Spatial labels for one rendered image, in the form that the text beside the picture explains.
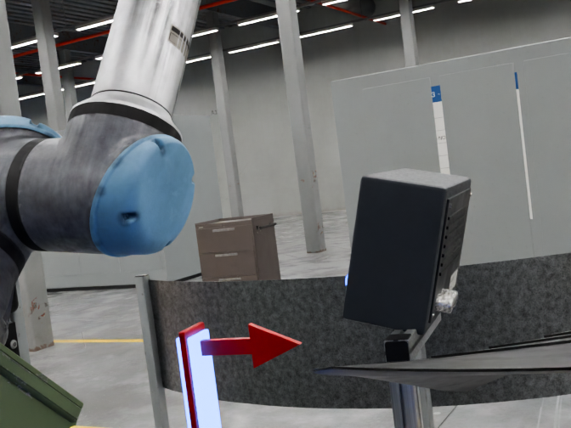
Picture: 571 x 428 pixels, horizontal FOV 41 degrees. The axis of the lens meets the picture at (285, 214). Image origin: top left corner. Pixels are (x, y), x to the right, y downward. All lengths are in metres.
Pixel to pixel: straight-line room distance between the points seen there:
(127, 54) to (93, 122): 0.09
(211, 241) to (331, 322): 5.10
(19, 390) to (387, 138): 6.20
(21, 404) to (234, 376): 1.80
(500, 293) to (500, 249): 4.40
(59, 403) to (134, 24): 0.39
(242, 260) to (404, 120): 1.98
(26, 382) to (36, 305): 6.36
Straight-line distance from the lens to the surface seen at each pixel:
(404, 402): 0.97
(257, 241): 7.16
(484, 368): 0.30
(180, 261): 10.35
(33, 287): 7.10
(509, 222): 6.60
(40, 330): 7.16
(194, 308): 2.61
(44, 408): 0.80
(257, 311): 2.41
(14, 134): 0.83
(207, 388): 0.43
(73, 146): 0.75
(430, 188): 0.96
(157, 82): 0.79
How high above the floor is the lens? 1.27
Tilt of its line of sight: 3 degrees down
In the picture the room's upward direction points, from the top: 7 degrees counter-clockwise
